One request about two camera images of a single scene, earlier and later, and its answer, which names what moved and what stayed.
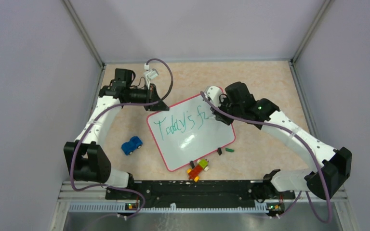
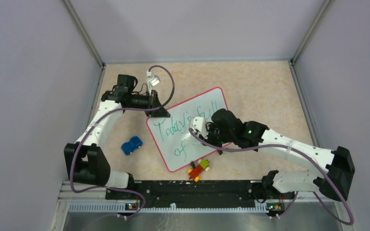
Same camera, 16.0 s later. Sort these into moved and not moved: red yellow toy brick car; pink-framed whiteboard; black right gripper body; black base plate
Moved: black right gripper body
Not moved: red yellow toy brick car; black base plate; pink-framed whiteboard
